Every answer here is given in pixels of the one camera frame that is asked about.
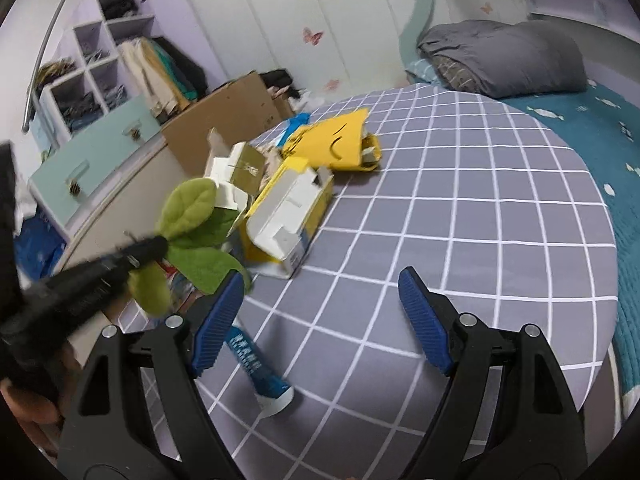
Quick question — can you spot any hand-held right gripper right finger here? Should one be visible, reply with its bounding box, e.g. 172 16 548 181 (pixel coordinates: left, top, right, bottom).
398 266 589 480

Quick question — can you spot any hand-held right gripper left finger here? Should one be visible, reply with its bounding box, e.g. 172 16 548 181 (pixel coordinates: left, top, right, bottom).
59 270 246 480

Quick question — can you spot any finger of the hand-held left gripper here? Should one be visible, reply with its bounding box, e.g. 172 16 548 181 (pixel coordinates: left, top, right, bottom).
30 236 169 333

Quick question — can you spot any green plush leaf toy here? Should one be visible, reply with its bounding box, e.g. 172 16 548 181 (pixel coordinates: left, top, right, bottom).
127 177 252 317

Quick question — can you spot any person's left hand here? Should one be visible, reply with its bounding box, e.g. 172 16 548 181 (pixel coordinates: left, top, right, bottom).
0 377 65 457

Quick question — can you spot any colourful printed packet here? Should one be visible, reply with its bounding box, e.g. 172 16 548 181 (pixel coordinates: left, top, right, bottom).
159 260 202 313

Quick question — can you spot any blue white tube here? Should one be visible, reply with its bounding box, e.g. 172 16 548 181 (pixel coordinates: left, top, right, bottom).
223 324 296 417

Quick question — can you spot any white cabinet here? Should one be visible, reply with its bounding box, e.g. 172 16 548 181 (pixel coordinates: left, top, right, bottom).
60 140 203 321

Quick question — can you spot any blue white plastic bag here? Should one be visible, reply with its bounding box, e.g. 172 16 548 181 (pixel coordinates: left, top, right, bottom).
14 212 68 282

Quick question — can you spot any mint green drawer unit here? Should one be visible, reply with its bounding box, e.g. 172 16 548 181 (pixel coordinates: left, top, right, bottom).
27 95 168 241

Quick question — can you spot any yellow white cardboard box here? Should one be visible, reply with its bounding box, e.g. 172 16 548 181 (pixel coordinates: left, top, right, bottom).
239 156 335 279

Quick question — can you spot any white gold cardboard box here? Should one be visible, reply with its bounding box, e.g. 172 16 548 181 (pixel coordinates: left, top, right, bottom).
202 127 268 211

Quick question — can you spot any brown cardboard box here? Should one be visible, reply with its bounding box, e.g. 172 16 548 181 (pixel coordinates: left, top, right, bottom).
161 71 284 177

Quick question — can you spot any cream hanging garment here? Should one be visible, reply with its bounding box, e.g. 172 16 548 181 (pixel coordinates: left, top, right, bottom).
119 39 176 122

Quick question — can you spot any yellow paper bag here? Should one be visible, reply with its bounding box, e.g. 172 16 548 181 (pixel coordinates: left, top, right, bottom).
281 108 383 173

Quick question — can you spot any teal hanging garment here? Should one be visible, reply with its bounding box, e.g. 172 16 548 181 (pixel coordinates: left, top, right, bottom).
152 40 198 104

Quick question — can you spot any blue plastic packet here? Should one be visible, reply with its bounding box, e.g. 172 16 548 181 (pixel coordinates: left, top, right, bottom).
285 111 314 133

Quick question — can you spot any black hanging garment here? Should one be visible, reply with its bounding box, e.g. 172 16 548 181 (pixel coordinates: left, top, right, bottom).
155 35 209 99

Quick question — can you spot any lavender cubby shelf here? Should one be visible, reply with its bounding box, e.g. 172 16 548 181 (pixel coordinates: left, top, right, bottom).
37 0 156 158

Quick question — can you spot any black clothes pile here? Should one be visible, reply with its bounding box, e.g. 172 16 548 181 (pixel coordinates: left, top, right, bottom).
260 69 294 92

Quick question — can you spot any grey checked pillow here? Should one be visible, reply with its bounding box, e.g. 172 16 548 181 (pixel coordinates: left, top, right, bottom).
431 55 483 93

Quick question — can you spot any folded grey duvet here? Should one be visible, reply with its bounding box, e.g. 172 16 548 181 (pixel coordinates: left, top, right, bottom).
417 19 589 99

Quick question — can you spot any white wardrobe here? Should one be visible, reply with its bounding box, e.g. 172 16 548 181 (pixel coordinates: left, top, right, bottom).
175 0 423 111

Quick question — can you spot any curved metal rail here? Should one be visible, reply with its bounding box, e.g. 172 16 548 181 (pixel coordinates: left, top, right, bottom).
21 0 96 134

